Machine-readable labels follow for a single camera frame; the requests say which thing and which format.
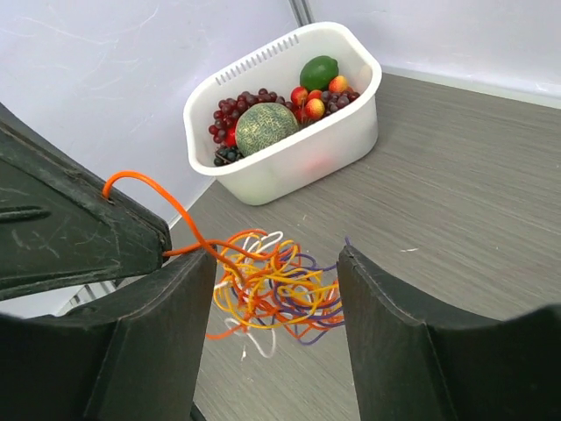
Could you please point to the black grape bunch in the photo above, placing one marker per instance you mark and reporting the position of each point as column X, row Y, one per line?
column 225, row 155

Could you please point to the red yellow peaches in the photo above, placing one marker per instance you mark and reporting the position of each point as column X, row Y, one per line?
column 310, row 106

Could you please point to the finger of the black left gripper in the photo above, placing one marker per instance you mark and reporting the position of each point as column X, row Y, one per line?
column 57, row 230

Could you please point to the green lime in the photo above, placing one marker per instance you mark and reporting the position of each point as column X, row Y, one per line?
column 319, row 72

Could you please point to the green striped melon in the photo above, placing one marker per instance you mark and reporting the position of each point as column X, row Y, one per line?
column 264, row 125

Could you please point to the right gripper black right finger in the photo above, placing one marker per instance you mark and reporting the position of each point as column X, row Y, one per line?
column 415, row 357

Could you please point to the white plastic fruit basket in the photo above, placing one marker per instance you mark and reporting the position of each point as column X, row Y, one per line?
column 317, row 149

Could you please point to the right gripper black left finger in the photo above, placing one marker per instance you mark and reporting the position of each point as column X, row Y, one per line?
column 131, row 355

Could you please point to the dark red grape bunch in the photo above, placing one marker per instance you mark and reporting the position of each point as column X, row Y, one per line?
column 229, row 111

